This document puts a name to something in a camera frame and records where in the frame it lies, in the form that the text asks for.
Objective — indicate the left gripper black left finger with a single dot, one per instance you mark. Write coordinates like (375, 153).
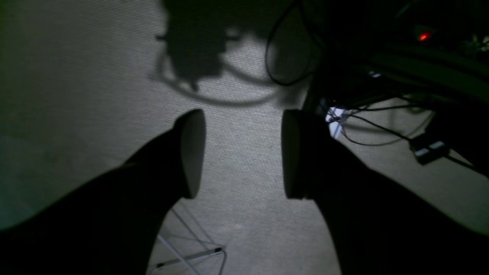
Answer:
(108, 225)

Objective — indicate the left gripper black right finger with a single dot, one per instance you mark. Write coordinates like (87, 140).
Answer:
(377, 226)

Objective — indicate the black power adapter box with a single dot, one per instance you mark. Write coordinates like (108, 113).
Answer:
(427, 148)

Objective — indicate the white metal floor frame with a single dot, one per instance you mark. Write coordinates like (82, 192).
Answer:
(182, 246)

